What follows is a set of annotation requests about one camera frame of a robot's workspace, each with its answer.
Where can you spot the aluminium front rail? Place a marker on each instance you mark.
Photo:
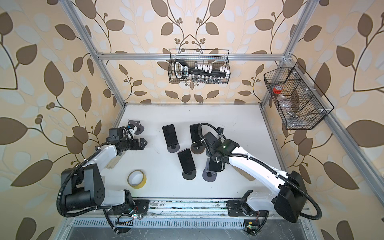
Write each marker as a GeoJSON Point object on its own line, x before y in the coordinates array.
{"type": "Point", "coordinates": [185, 208]}

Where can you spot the black socket set rail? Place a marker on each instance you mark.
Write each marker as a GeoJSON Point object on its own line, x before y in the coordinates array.
{"type": "Point", "coordinates": [215, 70]}

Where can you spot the yellow masking tape roll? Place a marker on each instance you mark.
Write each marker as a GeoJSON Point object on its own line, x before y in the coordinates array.
{"type": "Point", "coordinates": [137, 179]}

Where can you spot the black smartphone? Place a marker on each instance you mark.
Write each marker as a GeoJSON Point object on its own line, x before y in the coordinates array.
{"type": "Point", "coordinates": [186, 160]}
{"type": "Point", "coordinates": [196, 140]}
{"type": "Point", "coordinates": [213, 166]}
{"type": "Point", "coordinates": [170, 135]}

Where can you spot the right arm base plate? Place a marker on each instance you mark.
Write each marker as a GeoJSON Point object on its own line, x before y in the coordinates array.
{"type": "Point", "coordinates": [238, 209]}

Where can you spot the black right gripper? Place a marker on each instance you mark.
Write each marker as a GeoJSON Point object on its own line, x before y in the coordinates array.
{"type": "Point", "coordinates": [208, 153]}

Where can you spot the grey phone stand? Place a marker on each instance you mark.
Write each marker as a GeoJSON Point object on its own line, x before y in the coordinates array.
{"type": "Point", "coordinates": [209, 176]}
{"type": "Point", "coordinates": [190, 175]}
{"type": "Point", "coordinates": [137, 126]}
{"type": "Point", "coordinates": [174, 148]}

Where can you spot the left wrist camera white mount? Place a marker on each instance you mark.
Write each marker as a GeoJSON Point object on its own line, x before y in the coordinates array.
{"type": "Point", "coordinates": [120, 134]}

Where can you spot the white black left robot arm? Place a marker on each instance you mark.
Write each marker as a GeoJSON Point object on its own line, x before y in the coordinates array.
{"type": "Point", "coordinates": [82, 189]}

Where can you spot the black wire basket right wall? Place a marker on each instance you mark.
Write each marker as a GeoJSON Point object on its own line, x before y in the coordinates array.
{"type": "Point", "coordinates": [314, 104]}

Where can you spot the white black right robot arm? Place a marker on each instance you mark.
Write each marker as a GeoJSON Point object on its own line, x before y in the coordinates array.
{"type": "Point", "coordinates": [287, 194]}

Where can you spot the clear bottle red cap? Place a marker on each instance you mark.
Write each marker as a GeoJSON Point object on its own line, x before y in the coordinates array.
{"type": "Point", "coordinates": [287, 103]}

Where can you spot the black wire basket back wall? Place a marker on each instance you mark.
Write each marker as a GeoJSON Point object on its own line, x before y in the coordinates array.
{"type": "Point", "coordinates": [200, 55]}

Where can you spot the black wire basket wall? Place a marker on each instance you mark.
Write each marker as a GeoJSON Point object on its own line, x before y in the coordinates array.
{"type": "Point", "coordinates": [314, 104]}
{"type": "Point", "coordinates": [200, 55]}

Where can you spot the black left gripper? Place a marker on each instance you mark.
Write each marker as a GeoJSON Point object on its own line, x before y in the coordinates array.
{"type": "Point", "coordinates": [141, 145]}

